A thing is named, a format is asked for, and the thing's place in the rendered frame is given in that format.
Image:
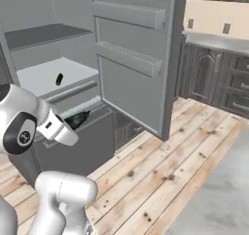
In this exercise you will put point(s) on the dark grey fridge shelf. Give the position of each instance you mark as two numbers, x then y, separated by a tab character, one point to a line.
42	35

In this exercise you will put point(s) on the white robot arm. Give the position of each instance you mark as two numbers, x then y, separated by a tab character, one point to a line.
19	109

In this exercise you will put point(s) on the dark grey freezer drawer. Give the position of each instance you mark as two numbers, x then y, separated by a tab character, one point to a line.
84	148

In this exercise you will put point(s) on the grey wall socket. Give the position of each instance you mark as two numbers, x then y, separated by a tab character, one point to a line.
227	28
190	23

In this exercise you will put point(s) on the dark grey base cupboards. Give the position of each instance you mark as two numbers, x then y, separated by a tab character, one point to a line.
204	73

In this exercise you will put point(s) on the grey fridge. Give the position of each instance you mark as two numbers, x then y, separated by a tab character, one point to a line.
32	6

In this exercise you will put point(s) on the grey door bin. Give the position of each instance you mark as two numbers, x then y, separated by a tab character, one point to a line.
129	15
129	59

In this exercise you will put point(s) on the dark green cucumber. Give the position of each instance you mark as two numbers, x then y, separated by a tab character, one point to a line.
59	79

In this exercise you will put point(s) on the grey fridge door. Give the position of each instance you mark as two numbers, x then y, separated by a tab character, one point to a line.
129	96

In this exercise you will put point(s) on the pale grey fridge drawer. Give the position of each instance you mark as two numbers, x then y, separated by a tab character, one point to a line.
35	75

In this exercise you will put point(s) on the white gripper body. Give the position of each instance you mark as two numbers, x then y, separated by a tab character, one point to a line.
66	136

